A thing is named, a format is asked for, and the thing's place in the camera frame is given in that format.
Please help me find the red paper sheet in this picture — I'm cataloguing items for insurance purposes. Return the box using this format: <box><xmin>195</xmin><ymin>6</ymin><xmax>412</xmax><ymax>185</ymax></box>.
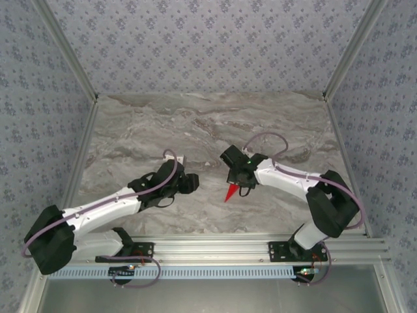
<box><xmin>223</xmin><ymin>183</ymin><xmax>241</xmax><ymax>204</ymax></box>

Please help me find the grey metal sheet panel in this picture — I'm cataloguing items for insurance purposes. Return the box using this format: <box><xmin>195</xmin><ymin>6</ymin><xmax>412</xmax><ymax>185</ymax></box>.
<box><xmin>19</xmin><ymin>263</ymin><xmax>401</xmax><ymax>313</ymax></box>

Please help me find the small circuit board with LED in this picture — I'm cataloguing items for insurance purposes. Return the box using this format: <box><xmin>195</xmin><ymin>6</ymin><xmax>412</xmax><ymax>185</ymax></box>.
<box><xmin>108</xmin><ymin>264</ymin><xmax>136</xmax><ymax>280</ymax></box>
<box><xmin>295</xmin><ymin>265</ymin><xmax>321</xmax><ymax>283</ymax></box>

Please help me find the thin black left gripper cable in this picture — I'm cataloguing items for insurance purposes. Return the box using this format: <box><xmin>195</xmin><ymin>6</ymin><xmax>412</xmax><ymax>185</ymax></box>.
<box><xmin>138</xmin><ymin>172</ymin><xmax>175</xmax><ymax>209</ymax></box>

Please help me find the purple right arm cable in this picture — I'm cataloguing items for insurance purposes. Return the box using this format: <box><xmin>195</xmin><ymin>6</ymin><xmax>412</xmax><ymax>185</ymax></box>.
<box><xmin>244</xmin><ymin>131</ymin><xmax>365</xmax><ymax>286</ymax></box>

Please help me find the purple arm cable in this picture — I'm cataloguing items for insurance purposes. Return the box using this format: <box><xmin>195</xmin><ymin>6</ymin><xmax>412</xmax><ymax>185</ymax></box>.
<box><xmin>244</xmin><ymin>131</ymin><xmax>365</xmax><ymax>286</ymax></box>
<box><xmin>21</xmin><ymin>148</ymin><xmax>183</xmax><ymax>290</ymax></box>

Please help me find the long aluminium frame rail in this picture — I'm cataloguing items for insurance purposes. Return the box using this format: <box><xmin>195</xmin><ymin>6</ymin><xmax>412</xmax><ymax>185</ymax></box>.
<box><xmin>36</xmin><ymin>236</ymin><xmax>392</xmax><ymax>265</ymax></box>

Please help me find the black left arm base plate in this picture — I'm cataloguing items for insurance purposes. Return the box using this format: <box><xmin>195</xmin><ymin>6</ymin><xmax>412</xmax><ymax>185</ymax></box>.
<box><xmin>94</xmin><ymin>241</ymin><xmax>155</xmax><ymax>263</ymax></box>

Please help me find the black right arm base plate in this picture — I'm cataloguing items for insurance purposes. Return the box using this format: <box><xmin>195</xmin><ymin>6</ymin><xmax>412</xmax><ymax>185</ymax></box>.
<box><xmin>267</xmin><ymin>240</ymin><xmax>328</xmax><ymax>262</ymax></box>

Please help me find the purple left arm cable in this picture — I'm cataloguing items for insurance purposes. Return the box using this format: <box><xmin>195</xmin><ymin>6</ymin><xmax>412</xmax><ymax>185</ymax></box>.
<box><xmin>21</xmin><ymin>148</ymin><xmax>183</xmax><ymax>290</ymax></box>

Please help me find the slotted white cable duct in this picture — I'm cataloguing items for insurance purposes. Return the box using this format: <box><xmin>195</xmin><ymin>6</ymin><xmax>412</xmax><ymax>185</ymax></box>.
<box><xmin>48</xmin><ymin>265</ymin><xmax>302</xmax><ymax>280</ymax></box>

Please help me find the aluminium side rail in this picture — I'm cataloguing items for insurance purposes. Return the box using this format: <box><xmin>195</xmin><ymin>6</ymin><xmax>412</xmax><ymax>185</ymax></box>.
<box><xmin>50</xmin><ymin>97</ymin><xmax>100</xmax><ymax>241</ymax></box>
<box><xmin>324</xmin><ymin>96</ymin><xmax>374</xmax><ymax>238</ymax></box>

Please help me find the aluminium frame post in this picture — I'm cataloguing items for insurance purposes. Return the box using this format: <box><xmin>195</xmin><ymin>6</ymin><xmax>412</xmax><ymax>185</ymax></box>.
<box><xmin>321</xmin><ymin>0</ymin><xmax>390</xmax><ymax>100</ymax></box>
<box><xmin>32</xmin><ymin>0</ymin><xmax>100</xmax><ymax>102</ymax></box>

